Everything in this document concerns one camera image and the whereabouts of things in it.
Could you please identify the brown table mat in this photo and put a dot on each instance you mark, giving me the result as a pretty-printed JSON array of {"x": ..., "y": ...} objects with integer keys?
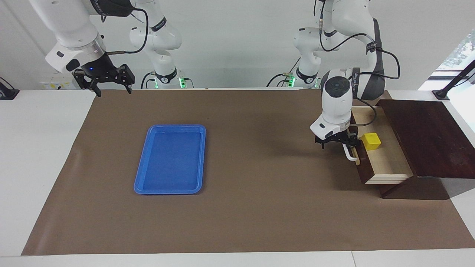
[{"x": 259, "y": 215}]

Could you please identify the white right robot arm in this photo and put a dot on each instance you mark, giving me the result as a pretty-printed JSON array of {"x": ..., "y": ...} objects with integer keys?
[{"x": 70, "y": 26}]

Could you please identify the dark wooden cabinet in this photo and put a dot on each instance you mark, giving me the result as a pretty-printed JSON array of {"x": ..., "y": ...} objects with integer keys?
[{"x": 430, "y": 137}]

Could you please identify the black clamp mount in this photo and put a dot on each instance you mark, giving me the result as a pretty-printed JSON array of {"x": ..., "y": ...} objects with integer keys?
[{"x": 7, "y": 92}]

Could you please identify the black camera stand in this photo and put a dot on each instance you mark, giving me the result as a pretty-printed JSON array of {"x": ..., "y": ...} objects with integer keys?
[{"x": 454, "y": 79}]

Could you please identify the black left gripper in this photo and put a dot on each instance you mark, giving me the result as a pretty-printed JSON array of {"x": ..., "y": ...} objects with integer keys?
[{"x": 336, "y": 137}]

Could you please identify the blue plastic tray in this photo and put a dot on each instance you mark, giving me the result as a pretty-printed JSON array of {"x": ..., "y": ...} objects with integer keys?
[{"x": 169, "y": 159}]

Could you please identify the white wall socket box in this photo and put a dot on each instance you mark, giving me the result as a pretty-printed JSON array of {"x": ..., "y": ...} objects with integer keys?
[{"x": 55, "y": 83}]

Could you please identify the yellow cube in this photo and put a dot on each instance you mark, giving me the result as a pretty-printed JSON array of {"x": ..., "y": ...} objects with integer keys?
[{"x": 371, "y": 142}]

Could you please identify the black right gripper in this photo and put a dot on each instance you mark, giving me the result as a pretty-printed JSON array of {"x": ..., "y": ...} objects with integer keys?
[{"x": 98, "y": 68}]

